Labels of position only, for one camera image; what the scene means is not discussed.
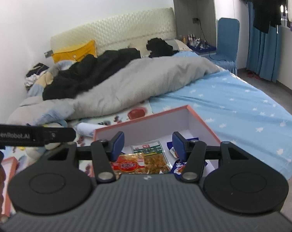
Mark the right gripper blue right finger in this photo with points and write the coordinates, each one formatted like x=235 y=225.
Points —
x=193 y=153

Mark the pink box lid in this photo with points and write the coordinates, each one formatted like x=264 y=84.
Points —
x=10 y=164

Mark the blue chair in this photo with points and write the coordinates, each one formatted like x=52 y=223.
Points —
x=227 y=45

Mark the clothes heap by wall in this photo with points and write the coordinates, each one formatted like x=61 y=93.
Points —
x=33 y=74

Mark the white blue plush toy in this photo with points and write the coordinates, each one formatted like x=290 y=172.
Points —
x=36 y=140

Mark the grey duvet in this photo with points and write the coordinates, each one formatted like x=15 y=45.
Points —
x=138 y=81

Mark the green clear pickle snack packet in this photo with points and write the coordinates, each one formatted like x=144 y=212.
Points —
x=154 y=157

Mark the black clothing pile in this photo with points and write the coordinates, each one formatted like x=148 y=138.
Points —
x=89 y=72

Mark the light blue star bedsheet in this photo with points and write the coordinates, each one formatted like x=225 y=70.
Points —
x=235 y=110

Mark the brown red jerky snack packet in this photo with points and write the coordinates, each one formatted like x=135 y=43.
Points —
x=130 y=164

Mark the blue curtain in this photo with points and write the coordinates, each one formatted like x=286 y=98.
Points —
x=264 y=50

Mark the yellow pillow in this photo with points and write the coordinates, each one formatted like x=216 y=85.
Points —
x=76 y=52

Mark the white spray bottle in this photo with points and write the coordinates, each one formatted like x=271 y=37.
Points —
x=87 y=129

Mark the blue spicy cabbage snack packet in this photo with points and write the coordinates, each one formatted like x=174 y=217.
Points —
x=179 y=165

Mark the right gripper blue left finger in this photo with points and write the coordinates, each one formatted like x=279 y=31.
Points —
x=104 y=152

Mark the small black garment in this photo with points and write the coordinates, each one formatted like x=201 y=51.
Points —
x=159 y=48

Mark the fruit print bed mat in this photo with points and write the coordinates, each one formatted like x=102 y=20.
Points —
x=27 y=156

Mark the pink open storage box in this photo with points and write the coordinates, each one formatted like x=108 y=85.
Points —
x=161 y=127

